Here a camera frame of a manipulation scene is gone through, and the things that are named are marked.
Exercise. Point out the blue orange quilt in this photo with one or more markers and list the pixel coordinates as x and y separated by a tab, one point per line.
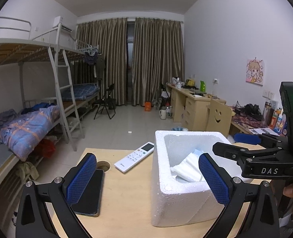
25	129

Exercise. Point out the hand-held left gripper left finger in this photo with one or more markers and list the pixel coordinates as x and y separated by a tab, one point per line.
82	178

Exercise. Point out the wooden smiley chair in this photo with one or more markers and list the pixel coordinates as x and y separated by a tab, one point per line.
218	116

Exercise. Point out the white double wall socket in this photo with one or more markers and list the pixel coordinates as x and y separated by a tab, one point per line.
268	94

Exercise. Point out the white metal bunk bed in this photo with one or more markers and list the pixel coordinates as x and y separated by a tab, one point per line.
79	54
17	42

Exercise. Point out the white jug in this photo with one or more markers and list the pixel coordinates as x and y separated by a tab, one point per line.
163	113

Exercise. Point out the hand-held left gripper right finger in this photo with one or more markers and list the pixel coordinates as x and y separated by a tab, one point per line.
214	181

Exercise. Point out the white bunk bed ladder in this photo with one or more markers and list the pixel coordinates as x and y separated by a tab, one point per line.
61	96

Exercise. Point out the beige clothes pile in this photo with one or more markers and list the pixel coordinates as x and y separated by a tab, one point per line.
27	171

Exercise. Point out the black smartphone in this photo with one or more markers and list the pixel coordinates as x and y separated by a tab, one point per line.
88	198

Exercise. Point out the brown curtain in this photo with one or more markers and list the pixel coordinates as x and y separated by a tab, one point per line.
157	62
101	62

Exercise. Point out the blue carton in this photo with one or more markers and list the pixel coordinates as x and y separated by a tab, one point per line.
281	121

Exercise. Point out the light wooden desk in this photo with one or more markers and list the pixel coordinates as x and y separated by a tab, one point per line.
186	106

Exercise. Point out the red clothes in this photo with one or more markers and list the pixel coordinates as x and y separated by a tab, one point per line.
44	148

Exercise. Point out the white air conditioner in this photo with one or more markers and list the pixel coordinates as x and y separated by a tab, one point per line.
62	23

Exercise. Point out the white face mask pack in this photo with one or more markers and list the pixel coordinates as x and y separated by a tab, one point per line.
186	168

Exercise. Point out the blue plaid bedding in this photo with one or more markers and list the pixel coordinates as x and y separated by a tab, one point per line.
82	91

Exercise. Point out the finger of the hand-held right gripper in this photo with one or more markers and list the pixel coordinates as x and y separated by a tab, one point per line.
227	150
246	138

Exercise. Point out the black folding chair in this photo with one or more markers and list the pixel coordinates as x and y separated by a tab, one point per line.
106	101

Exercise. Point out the silver thermos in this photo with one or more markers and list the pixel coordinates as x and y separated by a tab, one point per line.
268	111

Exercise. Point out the hanging dark clothes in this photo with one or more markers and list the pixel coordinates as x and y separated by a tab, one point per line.
98	64

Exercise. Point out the white foam box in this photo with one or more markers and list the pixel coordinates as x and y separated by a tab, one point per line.
181	203

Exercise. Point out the printed paper sheets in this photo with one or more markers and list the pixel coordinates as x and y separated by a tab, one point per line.
261	131

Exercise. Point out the white remote control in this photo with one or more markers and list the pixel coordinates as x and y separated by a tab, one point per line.
134	157

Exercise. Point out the yellow box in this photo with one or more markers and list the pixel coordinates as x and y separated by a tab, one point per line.
190	83

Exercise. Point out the orange floor container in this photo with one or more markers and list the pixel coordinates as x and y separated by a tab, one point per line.
148	106

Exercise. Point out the black headphones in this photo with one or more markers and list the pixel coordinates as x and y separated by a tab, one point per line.
252	110

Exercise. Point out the cartoon wall poster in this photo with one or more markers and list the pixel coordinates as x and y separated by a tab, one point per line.
255	72

